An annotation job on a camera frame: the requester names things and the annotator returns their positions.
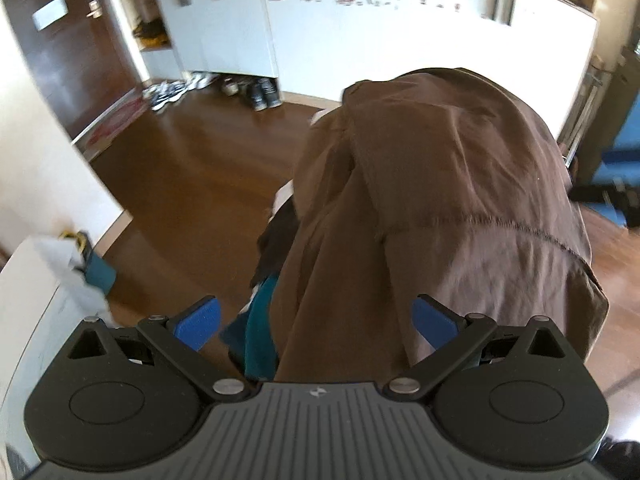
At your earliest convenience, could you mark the brown t-shirt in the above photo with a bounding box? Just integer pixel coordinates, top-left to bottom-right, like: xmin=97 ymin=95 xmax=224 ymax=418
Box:
xmin=269 ymin=68 xmax=608 ymax=384

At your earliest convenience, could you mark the teal garment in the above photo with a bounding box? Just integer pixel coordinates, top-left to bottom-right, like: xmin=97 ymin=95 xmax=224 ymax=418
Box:
xmin=219 ymin=274 xmax=279 ymax=382

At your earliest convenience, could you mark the black garment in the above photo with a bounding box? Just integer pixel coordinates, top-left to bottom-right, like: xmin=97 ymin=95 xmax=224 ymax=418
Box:
xmin=250 ymin=197 xmax=299 ymax=287

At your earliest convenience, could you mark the white crumpled cloth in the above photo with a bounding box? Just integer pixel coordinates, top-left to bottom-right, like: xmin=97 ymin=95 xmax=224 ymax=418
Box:
xmin=30 ymin=236 xmax=117 ymax=327

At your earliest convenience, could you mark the red doormat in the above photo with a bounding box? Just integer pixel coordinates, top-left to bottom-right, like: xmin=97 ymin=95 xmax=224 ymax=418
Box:
xmin=73 ymin=89 xmax=148 ymax=160

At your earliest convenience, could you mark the blue chair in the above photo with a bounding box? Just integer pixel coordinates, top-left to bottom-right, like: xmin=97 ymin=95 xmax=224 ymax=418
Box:
xmin=568 ymin=98 xmax=639 ymax=231

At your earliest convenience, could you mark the striped shoes pile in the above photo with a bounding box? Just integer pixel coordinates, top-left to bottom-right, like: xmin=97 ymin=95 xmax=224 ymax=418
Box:
xmin=142 ymin=73 xmax=217 ymax=113

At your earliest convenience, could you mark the dark sneakers pair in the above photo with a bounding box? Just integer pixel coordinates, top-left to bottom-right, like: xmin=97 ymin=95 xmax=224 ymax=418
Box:
xmin=220 ymin=77 xmax=282 ymax=112

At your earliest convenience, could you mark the white cabinet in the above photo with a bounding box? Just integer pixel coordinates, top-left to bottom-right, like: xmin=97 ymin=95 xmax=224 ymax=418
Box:
xmin=157 ymin=0 xmax=598 ymax=134

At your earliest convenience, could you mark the dark wooden door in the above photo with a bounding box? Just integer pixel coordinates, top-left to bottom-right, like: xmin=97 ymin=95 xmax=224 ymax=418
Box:
xmin=2 ymin=0 xmax=139 ymax=140

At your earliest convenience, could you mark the teal bag with yellow handle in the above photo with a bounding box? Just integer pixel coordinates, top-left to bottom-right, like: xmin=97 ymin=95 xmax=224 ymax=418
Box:
xmin=60 ymin=231 xmax=117 ymax=296

